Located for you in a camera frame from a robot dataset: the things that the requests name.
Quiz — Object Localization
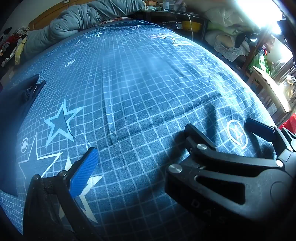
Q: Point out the red bag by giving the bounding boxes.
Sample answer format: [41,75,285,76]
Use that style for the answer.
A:
[279,112,296,135]

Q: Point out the pile of white bedding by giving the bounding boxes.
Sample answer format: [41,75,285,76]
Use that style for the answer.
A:
[205,5,264,62]

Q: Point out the pile of stuffed toys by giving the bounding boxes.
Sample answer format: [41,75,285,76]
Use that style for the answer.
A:
[0,27,30,67]

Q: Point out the grey quilt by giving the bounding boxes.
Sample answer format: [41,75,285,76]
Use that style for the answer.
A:
[22,0,146,61]

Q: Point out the black cloth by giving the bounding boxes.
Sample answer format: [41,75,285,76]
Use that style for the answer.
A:
[233,32,260,49]

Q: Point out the wooden headboard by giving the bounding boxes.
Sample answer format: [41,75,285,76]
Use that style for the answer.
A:
[28,0,97,30]

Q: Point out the white cable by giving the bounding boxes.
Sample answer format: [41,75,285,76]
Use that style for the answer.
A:
[185,11,194,42]

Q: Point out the black desk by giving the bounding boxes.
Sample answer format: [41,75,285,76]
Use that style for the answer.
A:
[132,9,208,42]

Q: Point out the bright window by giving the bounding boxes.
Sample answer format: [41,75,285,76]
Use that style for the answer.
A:
[233,0,286,35]

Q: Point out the green plastic bag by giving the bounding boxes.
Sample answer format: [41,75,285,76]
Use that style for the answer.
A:
[248,50,271,75]

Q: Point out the wooden chair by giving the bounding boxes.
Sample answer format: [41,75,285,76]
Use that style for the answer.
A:
[245,65,293,123]

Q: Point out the blue grid star bedsheet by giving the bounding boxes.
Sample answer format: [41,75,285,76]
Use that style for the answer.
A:
[0,20,285,241]

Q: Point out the dark blue garment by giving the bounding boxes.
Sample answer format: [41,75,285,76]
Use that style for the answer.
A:
[0,74,47,197]

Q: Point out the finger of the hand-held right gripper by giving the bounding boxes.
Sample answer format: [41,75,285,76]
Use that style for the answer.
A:
[245,118,296,163]
[165,123,289,224]

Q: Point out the yellow bowl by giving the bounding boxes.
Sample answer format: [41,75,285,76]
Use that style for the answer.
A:
[182,21,201,32]

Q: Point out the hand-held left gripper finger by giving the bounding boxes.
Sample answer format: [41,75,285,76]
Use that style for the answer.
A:
[23,147,102,241]

